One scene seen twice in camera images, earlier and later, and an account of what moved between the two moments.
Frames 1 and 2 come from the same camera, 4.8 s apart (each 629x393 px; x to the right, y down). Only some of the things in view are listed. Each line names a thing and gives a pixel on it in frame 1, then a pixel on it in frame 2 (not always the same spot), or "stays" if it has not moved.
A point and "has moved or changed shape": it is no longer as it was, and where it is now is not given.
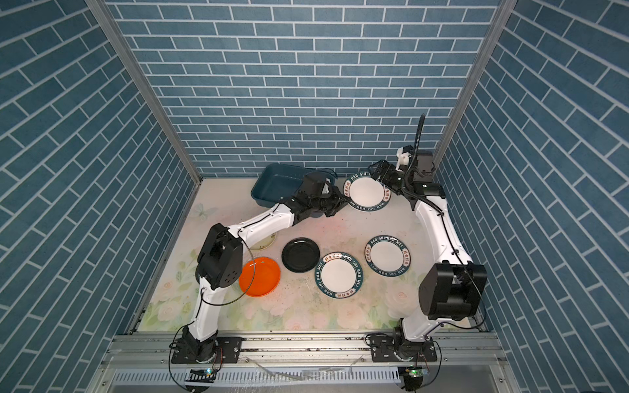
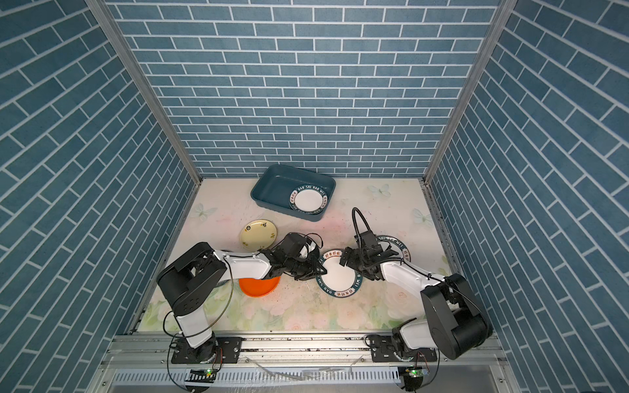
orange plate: (265, 279) stays
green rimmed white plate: (365, 193) has moved or changed shape
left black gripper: (337, 203) to (314, 274)
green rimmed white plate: (387, 255) stays
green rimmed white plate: (338, 275) stays
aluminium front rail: (467, 363) stays
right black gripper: (383, 167) to (345, 255)
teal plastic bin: (275, 181) stays
